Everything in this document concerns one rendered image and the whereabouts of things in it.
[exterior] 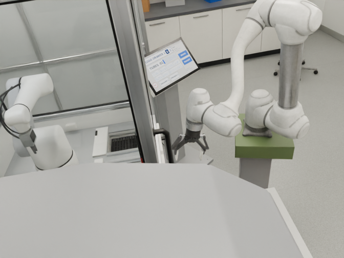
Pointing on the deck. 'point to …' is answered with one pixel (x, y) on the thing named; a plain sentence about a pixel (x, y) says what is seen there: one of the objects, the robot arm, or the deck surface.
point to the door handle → (166, 142)
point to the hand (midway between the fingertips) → (188, 157)
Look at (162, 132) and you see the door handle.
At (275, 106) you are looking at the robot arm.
